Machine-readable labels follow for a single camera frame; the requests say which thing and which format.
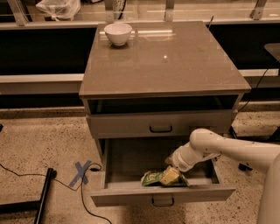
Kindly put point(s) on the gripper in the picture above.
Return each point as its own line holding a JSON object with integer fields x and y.
{"x": 178, "y": 161}

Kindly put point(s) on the green jalapeno chip bag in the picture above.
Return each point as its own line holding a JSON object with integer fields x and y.
{"x": 153, "y": 178}

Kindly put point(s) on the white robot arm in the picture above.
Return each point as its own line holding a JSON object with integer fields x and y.
{"x": 265, "y": 157}

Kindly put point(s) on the open grey middle drawer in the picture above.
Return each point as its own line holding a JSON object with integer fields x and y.
{"x": 126, "y": 160}

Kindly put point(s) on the closed grey top drawer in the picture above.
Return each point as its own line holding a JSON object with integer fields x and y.
{"x": 158, "y": 124}

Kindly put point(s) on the grey drawer cabinet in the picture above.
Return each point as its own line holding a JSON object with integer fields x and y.
{"x": 164, "y": 67}

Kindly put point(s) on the clear plastic bag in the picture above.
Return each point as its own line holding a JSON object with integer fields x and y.
{"x": 59, "y": 9}

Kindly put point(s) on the black stand leg right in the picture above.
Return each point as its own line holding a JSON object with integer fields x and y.
{"x": 243, "y": 167}

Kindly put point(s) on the black stand leg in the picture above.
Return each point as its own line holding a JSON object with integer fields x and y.
{"x": 35, "y": 205}
{"x": 243, "y": 167}

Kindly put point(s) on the blue tape cross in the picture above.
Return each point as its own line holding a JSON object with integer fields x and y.
{"x": 81, "y": 168}

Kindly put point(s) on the white ceramic bowl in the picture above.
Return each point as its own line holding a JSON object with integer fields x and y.
{"x": 118, "y": 34}

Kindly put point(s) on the black stand leg left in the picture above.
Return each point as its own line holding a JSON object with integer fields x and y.
{"x": 35, "y": 205}

